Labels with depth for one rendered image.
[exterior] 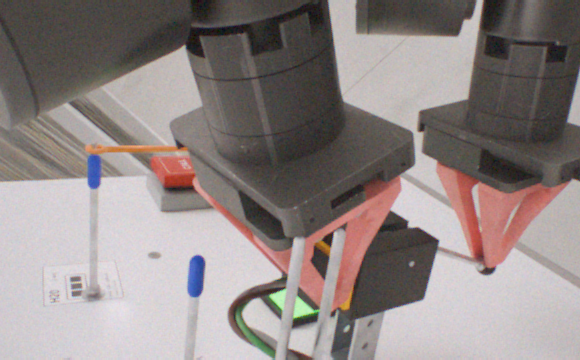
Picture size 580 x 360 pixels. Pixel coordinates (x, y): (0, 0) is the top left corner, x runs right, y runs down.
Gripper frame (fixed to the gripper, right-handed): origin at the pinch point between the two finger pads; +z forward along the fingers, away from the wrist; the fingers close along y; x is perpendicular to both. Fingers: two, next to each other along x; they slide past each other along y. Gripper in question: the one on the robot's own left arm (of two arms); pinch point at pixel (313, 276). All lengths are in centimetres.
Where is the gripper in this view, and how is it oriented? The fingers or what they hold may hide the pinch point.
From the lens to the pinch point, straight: 29.4
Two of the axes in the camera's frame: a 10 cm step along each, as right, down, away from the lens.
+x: 8.0, -4.6, 3.8
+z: 1.8, 8.0, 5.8
